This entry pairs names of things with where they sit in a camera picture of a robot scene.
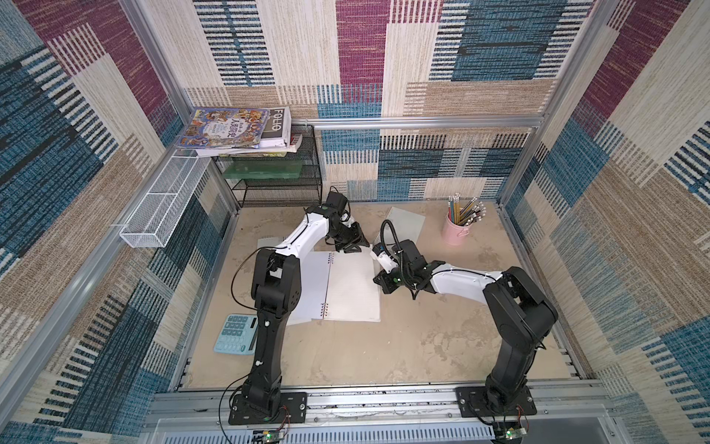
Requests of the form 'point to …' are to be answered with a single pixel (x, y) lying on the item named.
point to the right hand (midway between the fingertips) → (374, 276)
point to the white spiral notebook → (336, 287)
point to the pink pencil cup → (454, 234)
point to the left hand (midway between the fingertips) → (366, 243)
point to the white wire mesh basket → (159, 214)
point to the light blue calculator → (238, 335)
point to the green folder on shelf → (263, 169)
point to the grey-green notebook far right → (389, 236)
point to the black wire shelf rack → (306, 190)
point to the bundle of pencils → (471, 213)
